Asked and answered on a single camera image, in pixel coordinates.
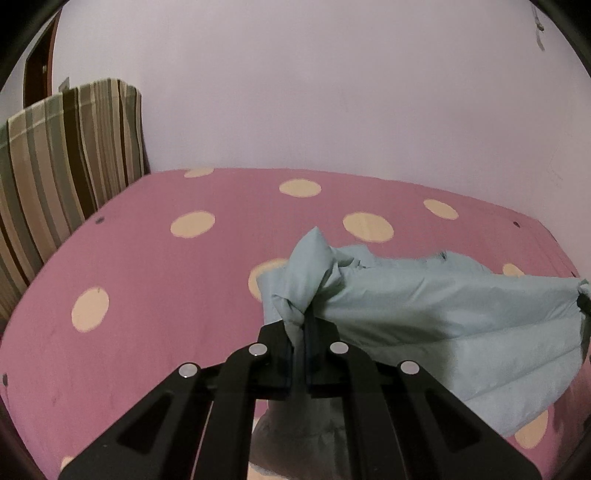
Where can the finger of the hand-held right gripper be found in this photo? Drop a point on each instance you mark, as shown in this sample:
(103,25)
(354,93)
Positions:
(585,306)

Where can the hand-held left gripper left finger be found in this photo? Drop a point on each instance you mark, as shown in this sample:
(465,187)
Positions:
(277,364)

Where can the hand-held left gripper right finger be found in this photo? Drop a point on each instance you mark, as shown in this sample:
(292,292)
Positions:
(323,369)

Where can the light blue puffer jacket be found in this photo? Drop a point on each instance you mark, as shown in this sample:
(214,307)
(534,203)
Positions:
(415,300)

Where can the pink polka dot blanket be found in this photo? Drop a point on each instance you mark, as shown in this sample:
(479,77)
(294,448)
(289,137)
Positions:
(161,286)

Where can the striped upright mattress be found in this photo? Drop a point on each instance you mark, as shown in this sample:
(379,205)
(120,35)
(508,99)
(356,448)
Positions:
(60,161)

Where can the brown wooden door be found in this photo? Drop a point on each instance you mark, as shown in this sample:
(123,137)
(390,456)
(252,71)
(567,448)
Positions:
(41,64)

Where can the wall switch plate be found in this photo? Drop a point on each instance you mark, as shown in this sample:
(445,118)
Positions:
(64,84)

